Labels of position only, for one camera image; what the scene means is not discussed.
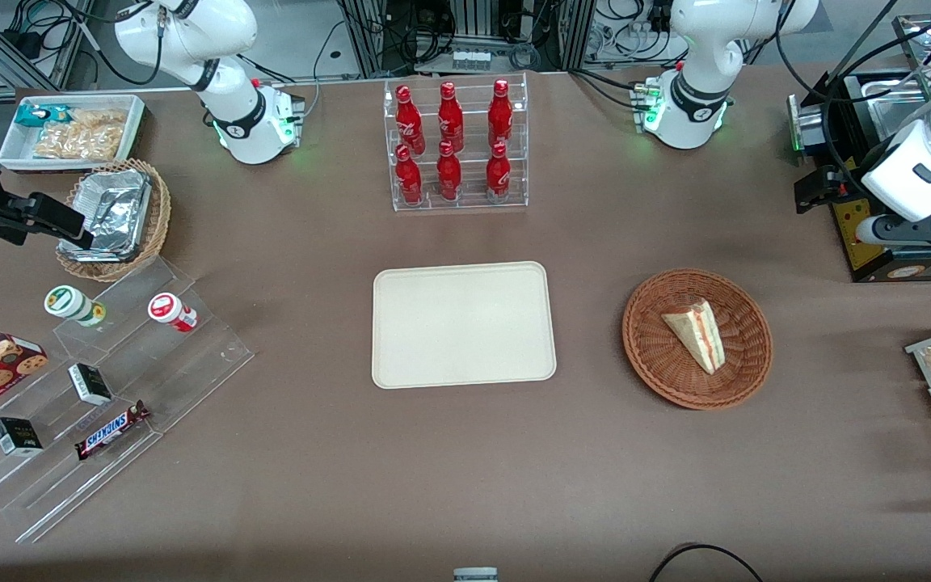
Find triangle sandwich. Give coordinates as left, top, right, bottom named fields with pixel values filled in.
left=660, top=297, right=727, bottom=376

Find brown round wicker basket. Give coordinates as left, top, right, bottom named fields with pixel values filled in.
left=621, top=268, right=774, bottom=411

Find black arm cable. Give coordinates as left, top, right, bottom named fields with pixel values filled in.
left=70, top=0, right=169, bottom=86
left=774, top=0, right=931, bottom=110

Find clear acrylic bottle rack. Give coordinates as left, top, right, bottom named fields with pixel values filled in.
left=382, top=72, right=530, bottom=213

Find beige plastic tray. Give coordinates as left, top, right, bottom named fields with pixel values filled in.
left=371, top=260, right=558, bottom=390

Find teal snack packet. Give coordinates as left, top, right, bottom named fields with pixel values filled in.
left=15, top=103, right=72, bottom=130

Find red cola bottle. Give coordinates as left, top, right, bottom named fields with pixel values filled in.
left=437, top=82, right=466, bottom=154
left=487, top=78, right=515, bottom=151
left=394, top=144, right=424, bottom=206
left=485, top=142, right=512, bottom=204
left=394, top=85, right=427, bottom=156
left=436, top=140, right=464, bottom=203

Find black and yellow machine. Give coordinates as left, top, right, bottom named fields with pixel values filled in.
left=787, top=69, right=931, bottom=284

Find red lidded white cup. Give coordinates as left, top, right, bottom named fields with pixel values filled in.
left=147, top=292, right=199, bottom=334

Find green lidded white cup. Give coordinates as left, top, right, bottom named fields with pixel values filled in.
left=44, top=285, right=107, bottom=327

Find clear bag of chips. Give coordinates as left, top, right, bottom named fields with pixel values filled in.
left=33, top=109, right=128, bottom=161

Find clear acrylic stepped stand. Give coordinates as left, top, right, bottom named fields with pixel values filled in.
left=0, top=257, right=256, bottom=544

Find aluminium frame rack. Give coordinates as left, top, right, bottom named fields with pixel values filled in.
left=335, top=0, right=597, bottom=75

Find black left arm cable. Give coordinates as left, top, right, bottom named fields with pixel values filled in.
left=774, top=0, right=931, bottom=110

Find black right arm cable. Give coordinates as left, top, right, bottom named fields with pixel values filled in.
left=70, top=0, right=169, bottom=86

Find aluminium foil containers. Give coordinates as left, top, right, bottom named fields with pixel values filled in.
left=60, top=168, right=153, bottom=264

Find white rectangular snack bin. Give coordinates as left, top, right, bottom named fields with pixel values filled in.
left=0, top=93, right=148, bottom=175

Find Snickers chocolate bar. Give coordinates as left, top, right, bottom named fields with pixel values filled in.
left=74, top=400, right=151, bottom=462

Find light wicker basket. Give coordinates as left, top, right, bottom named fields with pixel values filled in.
left=56, top=158, right=172, bottom=283

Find small black box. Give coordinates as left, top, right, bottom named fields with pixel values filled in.
left=0, top=416, right=44, bottom=457
left=67, top=363, right=114, bottom=407

